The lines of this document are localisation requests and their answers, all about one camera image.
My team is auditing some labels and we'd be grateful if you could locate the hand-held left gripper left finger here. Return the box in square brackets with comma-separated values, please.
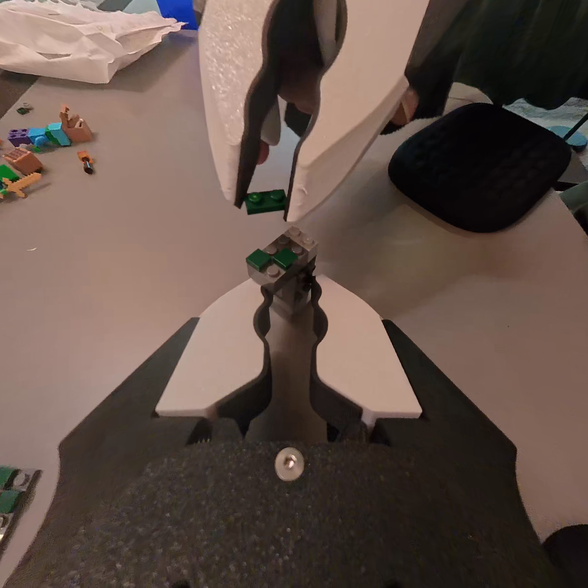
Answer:
[155, 279, 269, 419]

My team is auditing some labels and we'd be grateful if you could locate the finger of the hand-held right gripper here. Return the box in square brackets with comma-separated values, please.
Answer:
[199, 0, 318, 207]
[287, 0, 432, 224]

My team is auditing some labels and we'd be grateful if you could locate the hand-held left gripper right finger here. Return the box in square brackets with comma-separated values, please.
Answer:
[313, 276, 423, 421]

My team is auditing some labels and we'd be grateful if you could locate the small green plate brick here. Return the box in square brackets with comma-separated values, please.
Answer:
[245, 189, 288, 216]

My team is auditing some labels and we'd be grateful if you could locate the small grey green brick assembly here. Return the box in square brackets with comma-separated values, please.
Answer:
[246, 227, 319, 285]

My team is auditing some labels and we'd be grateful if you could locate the person's right hand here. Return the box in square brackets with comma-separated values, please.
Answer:
[260, 69, 319, 166]

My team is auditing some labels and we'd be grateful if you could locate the blue plastic bin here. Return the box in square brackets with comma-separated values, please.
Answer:
[156, 0, 198, 28]

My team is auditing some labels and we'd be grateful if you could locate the white crumpled bag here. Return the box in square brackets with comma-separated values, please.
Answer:
[0, 0, 184, 85]

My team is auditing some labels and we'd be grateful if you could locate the pile of colourful brick figures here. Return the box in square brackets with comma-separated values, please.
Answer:
[0, 103, 95, 201]

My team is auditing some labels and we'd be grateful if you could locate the black stand base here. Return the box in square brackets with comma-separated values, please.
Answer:
[552, 124, 588, 152]

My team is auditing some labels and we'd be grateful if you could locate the grey green brick tower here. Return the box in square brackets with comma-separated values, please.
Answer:
[0, 466, 42, 552]

